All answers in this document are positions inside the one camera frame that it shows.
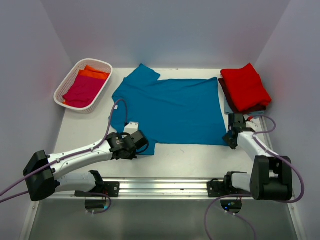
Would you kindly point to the folded red t shirt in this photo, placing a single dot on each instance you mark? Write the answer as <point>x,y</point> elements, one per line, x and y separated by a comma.
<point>245,88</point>

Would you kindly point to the orange t shirt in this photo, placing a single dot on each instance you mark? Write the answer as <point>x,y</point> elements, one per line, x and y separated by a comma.
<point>93,73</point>

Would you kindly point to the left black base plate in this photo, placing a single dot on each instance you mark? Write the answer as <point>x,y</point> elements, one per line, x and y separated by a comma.
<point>108,188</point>

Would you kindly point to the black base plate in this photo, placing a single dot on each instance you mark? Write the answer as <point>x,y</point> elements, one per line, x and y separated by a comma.
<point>108,188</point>
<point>218,188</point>

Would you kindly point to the magenta pink t shirt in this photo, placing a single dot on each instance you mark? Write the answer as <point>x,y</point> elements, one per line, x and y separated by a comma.
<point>83,91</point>

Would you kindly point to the aluminium mounting rail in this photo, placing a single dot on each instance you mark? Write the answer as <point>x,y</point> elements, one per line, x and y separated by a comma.
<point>131,188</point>

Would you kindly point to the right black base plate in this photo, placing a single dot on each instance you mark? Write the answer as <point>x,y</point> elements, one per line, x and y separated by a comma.
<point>218,188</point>

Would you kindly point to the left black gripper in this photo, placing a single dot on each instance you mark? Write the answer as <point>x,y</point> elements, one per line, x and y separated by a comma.
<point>141,139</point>

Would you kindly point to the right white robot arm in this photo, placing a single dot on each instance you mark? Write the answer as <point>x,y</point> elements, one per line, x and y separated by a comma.
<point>271,178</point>

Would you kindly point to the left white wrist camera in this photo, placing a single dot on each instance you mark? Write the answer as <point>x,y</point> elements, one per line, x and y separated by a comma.
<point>131,127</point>

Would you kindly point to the teal blue t shirt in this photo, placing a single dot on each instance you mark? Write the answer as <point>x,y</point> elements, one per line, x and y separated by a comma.
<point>170,111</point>

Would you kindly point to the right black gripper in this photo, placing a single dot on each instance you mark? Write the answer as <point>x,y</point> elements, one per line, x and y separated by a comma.
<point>230,139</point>

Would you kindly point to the folded light blue t shirt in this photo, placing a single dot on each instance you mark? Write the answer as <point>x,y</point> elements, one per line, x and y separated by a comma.
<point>228,110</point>

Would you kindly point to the white plastic laundry basket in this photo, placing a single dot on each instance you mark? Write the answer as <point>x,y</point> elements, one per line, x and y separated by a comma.
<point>70,79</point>

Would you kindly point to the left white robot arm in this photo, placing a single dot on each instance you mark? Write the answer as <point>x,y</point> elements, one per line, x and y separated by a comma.
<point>45,174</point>

